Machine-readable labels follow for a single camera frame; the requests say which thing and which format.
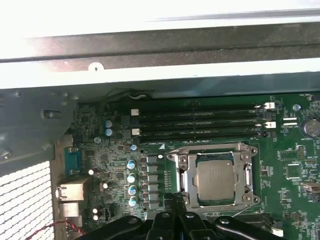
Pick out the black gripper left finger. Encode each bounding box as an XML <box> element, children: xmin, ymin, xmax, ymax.
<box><xmin>82</xmin><ymin>192</ymin><xmax>182</xmax><ymax>240</ymax></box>

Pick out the red black twisted wire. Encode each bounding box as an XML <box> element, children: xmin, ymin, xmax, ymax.
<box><xmin>23</xmin><ymin>219</ymin><xmax>87</xmax><ymax>240</ymax></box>

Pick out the green motherboard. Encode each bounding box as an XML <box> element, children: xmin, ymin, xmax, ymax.
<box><xmin>53</xmin><ymin>93</ymin><xmax>320</xmax><ymax>240</ymax></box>

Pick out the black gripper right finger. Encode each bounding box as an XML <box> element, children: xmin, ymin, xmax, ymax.
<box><xmin>175</xmin><ymin>192</ymin><xmax>285</xmax><ymax>240</ymax></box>

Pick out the silver CPU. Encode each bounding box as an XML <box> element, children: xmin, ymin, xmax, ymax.
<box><xmin>196</xmin><ymin>152</ymin><xmax>238</xmax><ymax>207</ymax></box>

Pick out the blue serial port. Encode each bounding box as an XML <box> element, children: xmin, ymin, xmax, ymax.
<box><xmin>63</xmin><ymin>147</ymin><xmax>87</xmax><ymax>176</ymax></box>

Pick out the CPU socket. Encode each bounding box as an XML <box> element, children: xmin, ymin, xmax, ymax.
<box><xmin>166</xmin><ymin>141</ymin><xmax>260</xmax><ymax>210</ymax></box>

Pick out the metal port block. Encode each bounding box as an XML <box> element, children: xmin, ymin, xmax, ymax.
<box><xmin>56</xmin><ymin>178</ymin><xmax>85</xmax><ymax>202</ymax></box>
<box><xmin>58</xmin><ymin>201</ymin><xmax>83</xmax><ymax>226</ymax></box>

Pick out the internal USB port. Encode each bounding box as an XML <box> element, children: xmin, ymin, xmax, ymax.
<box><xmin>301</xmin><ymin>181</ymin><xmax>320</xmax><ymax>195</ymax></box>

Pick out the metal locking lever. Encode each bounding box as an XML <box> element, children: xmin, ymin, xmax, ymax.
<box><xmin>167</xmin><ymin>141</ymin><xmax>251</xmax><ymax>157</ymax></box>
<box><xmin>233</xmin><ymin>204</ymin><xmax>255</xmax><ymax>219</ymax></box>

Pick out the round coin battery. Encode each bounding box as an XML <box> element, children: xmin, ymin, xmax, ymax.
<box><xmin>301</xmin><ymin>116</ymin><xmax>320</xmax><ymax>138</ymax></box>

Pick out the metal socket cover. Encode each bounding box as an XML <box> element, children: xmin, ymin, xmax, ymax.
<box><xmin>178</xmin><ymin>148</ymin><xmax>253</xmax><ymax>208</ymax></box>

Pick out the black PC case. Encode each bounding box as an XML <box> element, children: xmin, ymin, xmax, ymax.
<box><xmin>0</xmin><ymin>0</ymin><xmax>320</xmax><ymax>240</ymax></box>

